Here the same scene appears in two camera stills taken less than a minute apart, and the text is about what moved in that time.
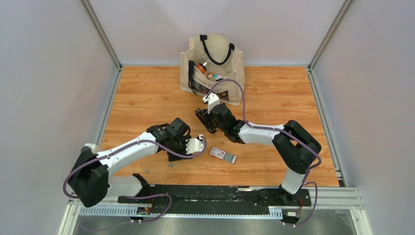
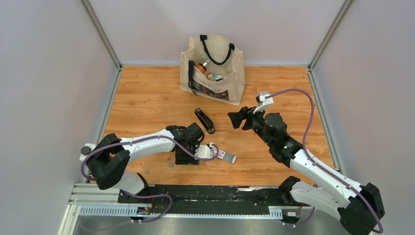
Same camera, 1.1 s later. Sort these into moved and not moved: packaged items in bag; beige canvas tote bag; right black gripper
Moved: right black gripper
Not moved: packaged items in bag; beige canvas tote bag
